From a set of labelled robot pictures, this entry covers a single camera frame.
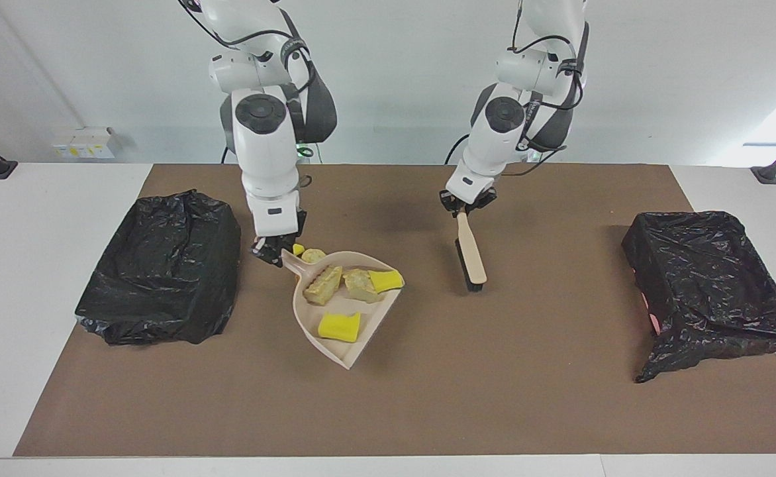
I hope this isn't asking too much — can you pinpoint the beige plastic dustpan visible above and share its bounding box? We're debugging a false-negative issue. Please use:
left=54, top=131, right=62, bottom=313
left=281, top=249, right=405, bottom=370

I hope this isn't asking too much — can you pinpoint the black trash bag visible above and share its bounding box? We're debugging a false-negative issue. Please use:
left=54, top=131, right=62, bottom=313
left=75, top=189, right=242, bottom=346
left=621, top=211, right=776, bottom=384

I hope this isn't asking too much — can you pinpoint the pink bin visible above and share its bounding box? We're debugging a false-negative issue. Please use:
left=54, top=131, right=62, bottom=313
left=641, top=291, right=660, bottom=335

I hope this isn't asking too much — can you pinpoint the brown table mat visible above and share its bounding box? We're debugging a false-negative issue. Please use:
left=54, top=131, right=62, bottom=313
left=14, top=164, right=776, bottom=458

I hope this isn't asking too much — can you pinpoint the white power strip box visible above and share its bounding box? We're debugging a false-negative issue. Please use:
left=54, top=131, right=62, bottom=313
left=52, top=126, right=117, bottom=160

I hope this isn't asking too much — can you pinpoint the black base cable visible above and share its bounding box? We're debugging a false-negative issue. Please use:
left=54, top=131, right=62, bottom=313
left=446, top=132, right=471, bottom=165

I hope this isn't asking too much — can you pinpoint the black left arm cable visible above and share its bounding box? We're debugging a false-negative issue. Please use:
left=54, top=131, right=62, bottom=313
left=494, top=0, right=587, bottom=178

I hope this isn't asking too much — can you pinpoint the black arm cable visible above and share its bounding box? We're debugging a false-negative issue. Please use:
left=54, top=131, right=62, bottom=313
left=494, top=0, right=587, bottom=178
left=179, top=0, right=316, bottom=189

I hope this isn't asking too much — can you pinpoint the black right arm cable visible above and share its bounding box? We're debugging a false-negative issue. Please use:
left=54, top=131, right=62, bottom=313
left=179, top=0, right=316, bottom=189

